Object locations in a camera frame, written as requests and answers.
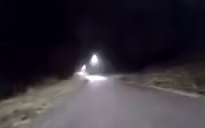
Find street lamp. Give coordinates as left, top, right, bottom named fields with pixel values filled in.
left=89, top=53, right=101, bottom=67
left=80, top=63, right=88, bottom=72

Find grey asphalt road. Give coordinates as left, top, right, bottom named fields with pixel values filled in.
left=31, top=74, right=205, bottom=128

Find pale kerb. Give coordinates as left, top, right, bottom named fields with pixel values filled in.
left=123, top=79, right=205, bottom=101

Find dry grass verge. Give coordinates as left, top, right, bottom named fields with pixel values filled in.
left=120, top=61, right=205, bottom=98
left=0, top=77, right=90, bottom=128

